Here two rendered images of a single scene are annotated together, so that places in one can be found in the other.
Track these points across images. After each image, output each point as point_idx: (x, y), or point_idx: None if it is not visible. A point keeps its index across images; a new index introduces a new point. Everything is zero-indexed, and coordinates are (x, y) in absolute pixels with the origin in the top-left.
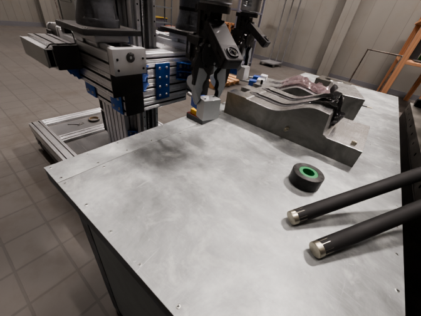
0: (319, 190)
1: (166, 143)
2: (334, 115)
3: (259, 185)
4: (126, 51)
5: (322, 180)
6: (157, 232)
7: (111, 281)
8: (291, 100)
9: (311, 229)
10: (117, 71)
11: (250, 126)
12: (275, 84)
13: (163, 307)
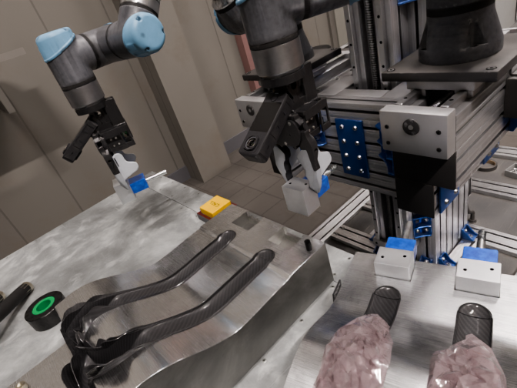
0: (32, 329)
1: (163, 205)
2: (69, 346)
3: (75, 272)
4: (245, 103)
5: (25, 315)
6: (75, 225)
7: None
8: (198, 303)
9: None
10: (242, 121)
11: None
12: (432, 322)
13: None
